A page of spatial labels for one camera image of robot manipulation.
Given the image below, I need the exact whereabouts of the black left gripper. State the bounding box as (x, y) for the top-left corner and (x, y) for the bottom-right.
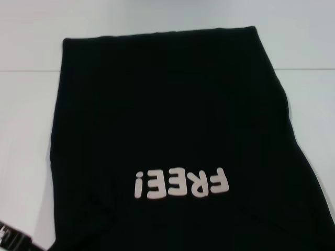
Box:
(0, 220), (47, 251)

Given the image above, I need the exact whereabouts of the black shirt with FREE print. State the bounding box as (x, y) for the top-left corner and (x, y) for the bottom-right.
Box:
(43, 25), (335, 251)

